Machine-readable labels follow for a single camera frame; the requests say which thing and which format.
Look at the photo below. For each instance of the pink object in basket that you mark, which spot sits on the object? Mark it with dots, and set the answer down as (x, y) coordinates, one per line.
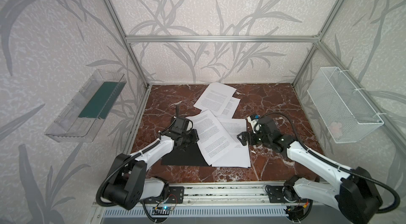
(335, 129)

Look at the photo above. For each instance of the white wire mesh basket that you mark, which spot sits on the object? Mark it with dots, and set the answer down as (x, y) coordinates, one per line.
(337, 99)

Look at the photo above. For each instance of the blue and black file folder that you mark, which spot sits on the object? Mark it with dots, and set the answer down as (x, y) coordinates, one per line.
(190, 156)

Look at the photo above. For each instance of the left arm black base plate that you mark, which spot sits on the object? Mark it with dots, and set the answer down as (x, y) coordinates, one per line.
(171, 195)

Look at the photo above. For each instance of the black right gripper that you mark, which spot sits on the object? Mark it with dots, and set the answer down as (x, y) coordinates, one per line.
(251, 137)

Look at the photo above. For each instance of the clear plastic wall tray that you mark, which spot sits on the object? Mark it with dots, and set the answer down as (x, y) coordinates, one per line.
(81, 120)

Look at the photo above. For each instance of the right electronics board with wires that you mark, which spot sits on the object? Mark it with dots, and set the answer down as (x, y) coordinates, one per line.
(298, 213)

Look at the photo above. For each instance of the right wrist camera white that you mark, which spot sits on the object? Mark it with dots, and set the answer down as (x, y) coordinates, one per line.
(253, 120)

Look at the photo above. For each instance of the white printed paper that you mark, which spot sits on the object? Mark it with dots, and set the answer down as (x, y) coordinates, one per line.
(239, 156)
(214, 140)
(230, 108)

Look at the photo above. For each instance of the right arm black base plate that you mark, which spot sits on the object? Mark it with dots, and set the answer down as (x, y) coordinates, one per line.
(281, 194)

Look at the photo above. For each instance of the aluminium cage frame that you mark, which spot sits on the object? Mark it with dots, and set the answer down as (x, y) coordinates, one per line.
(250, 41)

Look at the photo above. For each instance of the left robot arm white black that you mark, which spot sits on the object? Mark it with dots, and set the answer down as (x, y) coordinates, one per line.
(126, 183)

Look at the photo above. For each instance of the aluminium front rail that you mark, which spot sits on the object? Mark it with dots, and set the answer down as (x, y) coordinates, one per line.
(249, 193)

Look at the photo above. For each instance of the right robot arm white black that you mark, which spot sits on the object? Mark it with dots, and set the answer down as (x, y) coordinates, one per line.
(347, 190)

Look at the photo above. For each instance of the electronics board with wires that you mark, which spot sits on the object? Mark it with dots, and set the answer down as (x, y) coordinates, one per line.
(160, 213)
(298, 213)

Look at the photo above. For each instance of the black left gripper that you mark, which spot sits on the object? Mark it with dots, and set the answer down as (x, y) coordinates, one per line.
(189, 137)

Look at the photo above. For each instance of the left electronics board with wires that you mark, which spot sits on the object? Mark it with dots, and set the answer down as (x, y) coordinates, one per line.
(160, 213)

